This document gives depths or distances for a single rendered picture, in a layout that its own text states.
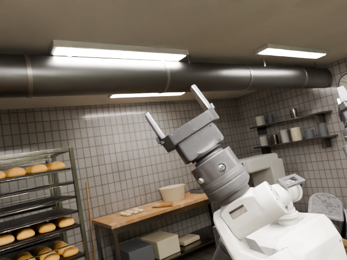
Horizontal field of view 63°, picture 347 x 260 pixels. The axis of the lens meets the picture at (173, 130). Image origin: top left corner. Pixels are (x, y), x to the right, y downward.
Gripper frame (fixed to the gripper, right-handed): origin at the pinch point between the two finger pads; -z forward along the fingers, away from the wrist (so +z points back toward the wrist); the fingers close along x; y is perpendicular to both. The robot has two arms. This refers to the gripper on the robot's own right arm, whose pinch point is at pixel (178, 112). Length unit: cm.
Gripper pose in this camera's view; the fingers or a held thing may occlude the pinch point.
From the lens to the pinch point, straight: 55.8
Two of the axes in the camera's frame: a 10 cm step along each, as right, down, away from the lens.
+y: 0.3, -2.2, -9.7
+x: 8.4, -5.3, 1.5
